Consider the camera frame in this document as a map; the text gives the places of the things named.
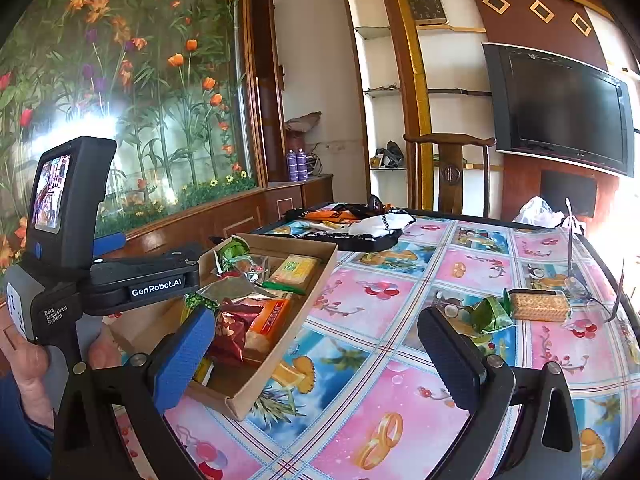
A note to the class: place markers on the red gold print snack packet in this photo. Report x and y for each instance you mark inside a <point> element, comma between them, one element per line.
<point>235,330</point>

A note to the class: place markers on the brown cardboard box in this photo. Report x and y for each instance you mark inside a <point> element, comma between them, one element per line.
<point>270,246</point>

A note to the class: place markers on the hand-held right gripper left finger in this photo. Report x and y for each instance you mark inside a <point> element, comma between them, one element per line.
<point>185,355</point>

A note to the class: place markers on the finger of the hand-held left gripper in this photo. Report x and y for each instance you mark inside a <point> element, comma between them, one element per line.
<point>150,262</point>
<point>111,243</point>

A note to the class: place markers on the white plastic bag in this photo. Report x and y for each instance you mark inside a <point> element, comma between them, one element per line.
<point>537,212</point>

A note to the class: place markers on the person's left hand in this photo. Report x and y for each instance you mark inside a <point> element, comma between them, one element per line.
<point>30,360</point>

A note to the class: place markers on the gold diamond wall ornament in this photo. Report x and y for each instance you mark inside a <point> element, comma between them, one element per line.
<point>487,4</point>
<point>576,24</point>
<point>535,11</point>

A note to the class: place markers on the square wall clock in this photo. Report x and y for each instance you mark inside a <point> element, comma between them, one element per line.
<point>425,7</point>

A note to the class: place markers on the white wall shelf niche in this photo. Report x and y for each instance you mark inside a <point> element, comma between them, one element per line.
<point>380,65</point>

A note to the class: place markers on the black rectangular wall panel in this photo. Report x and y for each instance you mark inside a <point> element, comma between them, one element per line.
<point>567,192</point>

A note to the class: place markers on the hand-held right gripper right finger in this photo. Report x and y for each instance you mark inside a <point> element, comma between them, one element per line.
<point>450,355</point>

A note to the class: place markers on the black flat-screen television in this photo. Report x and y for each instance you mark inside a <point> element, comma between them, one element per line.
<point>560,110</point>

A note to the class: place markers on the floral wall mural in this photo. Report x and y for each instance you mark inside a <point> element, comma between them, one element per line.
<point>150,85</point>

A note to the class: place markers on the wooden sideboard cabinet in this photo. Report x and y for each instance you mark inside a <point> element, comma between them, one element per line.
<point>225,215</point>

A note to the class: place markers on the black white cloth pouch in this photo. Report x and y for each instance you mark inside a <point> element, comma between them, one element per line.
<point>370,227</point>

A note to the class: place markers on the purple eyeglasses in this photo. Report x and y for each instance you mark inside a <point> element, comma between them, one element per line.
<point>580,292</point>

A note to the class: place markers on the long cracker packet green ends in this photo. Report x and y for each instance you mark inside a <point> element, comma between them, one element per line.
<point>537,306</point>

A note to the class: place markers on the dark wooden chair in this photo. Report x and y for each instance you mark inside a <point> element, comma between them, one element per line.
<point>452,175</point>

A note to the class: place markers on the person's left forearm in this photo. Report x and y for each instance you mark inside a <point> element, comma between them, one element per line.
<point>20,440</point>

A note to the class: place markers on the dark grey bundle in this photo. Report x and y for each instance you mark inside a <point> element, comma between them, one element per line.
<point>390,155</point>

